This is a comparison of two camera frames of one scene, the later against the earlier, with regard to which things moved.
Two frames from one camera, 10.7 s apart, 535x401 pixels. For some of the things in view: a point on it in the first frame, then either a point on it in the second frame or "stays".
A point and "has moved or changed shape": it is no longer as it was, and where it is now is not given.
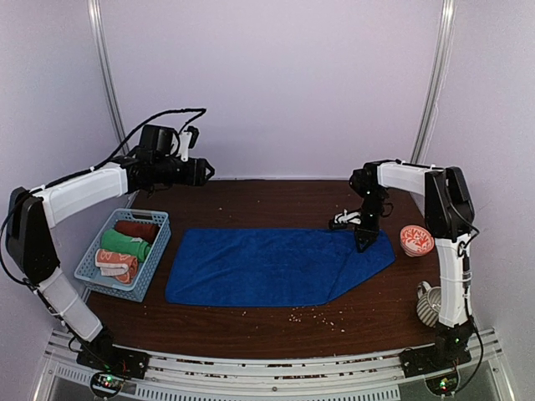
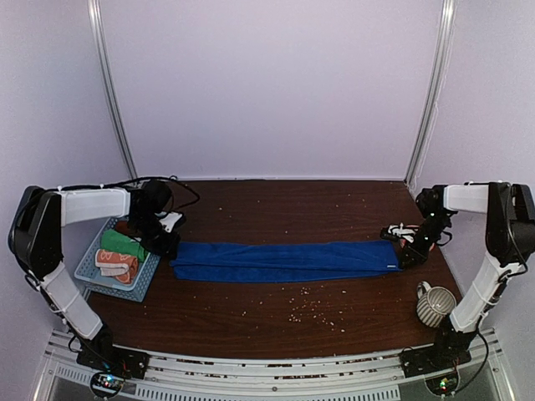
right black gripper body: [374, 203] → [435, 224]
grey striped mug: [429, 303] stays
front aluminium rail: [365, 378] stays
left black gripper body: [195, 176] → [152, 239]
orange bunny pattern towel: [123, 267] stays
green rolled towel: [116, 241] stays
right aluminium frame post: [448, 22] stays
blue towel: [281, 266] has moved or changed shape
